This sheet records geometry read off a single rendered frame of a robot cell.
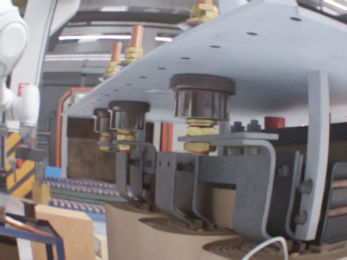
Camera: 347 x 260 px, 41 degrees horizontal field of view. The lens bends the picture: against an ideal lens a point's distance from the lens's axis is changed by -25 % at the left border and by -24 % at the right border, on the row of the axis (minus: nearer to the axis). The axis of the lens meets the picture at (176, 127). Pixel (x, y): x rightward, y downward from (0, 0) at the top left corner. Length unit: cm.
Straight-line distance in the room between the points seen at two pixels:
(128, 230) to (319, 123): 89
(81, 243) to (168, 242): 132
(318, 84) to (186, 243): 48
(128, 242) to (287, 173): 82
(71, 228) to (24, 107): 65
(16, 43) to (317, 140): 48
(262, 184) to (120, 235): 84
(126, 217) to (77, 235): 89
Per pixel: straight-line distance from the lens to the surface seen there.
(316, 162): 76
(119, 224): 156
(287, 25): 52
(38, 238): 177
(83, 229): 240
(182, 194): 125
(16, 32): 77
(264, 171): 78
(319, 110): 75
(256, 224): 78
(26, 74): 1154
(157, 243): 115
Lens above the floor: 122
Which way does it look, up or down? 3 degrees up
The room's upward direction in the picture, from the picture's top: 3 degrees clockwise
